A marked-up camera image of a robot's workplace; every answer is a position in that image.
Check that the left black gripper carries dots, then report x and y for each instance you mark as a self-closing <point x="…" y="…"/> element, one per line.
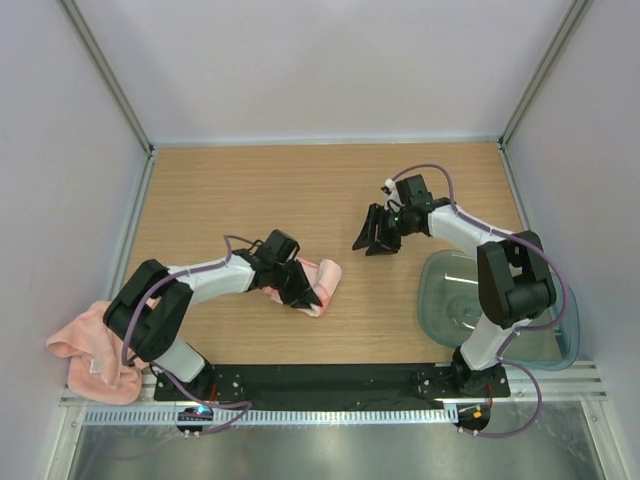
<point x="301" y="296"/>

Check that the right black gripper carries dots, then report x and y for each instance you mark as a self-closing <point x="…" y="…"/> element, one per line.
<point x="367" y="236"/>

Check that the pink rabbit pattern towel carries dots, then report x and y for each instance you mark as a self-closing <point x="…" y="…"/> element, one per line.
<point x="329" y="279"/>

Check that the plain pink towel pile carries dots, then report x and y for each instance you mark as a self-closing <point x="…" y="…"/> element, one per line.
<point x="96" y="371"/>

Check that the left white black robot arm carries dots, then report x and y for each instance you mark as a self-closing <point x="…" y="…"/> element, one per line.
<point x="149" y="310"/>

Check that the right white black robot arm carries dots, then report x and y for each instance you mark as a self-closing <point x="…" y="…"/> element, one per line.
<point x="515" y="284"/>

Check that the clear teal plastic bin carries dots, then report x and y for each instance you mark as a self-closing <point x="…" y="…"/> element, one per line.
<point x="448" y="311"/>

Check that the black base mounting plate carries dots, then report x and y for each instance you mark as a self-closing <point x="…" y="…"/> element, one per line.
<point x="235" y="382"/>

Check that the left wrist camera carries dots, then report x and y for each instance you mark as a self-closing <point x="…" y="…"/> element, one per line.
<point x="278" y="247"/>

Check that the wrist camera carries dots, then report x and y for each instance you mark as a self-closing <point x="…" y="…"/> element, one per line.
<point x="409" y="191"/>
<point x="278" y="247"/>

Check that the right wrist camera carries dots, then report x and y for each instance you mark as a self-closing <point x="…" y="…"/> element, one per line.
<point x="409" y="191"/>

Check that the slotted metal cable rail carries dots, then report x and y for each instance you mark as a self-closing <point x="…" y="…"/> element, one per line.
<point x="196" y="416"/>

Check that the left aluminium frame post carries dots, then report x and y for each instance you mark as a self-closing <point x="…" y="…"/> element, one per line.
<point x="103" y="68"/>

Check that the aluminium frame post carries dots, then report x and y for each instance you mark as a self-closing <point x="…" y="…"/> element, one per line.
<point x="559" y="41"/>
<point x="103" y="68"/>

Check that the right aluminium frame post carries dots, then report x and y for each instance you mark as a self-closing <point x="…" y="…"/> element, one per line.
<point x="559" y="41"/>

